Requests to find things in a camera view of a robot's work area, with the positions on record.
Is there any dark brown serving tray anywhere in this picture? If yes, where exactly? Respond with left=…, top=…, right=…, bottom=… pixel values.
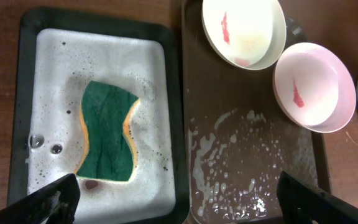
left=181, top=1, right=331, bottom=223

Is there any cream plate with red stain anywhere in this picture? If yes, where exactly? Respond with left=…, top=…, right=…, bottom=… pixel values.
left=201, top=0, right=287, bottom=70

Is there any green yellow sponge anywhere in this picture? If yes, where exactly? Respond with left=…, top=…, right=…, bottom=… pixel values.
left=75, top=81, right=139, bottom=182

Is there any black tray with soapy water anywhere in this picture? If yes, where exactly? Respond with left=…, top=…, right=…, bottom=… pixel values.
left=7, top=7, right=190, bottom=223

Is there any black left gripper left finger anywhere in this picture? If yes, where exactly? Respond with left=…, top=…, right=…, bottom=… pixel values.
left=0, top=174, right=80, bottom=224

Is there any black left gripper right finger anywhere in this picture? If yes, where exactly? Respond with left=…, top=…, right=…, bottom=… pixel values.
left=276, top=171, right=358, bottom=224

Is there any pink plate with red stain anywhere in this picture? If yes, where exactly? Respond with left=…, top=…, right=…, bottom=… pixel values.
left=273, top=42, right=356, bottom=133

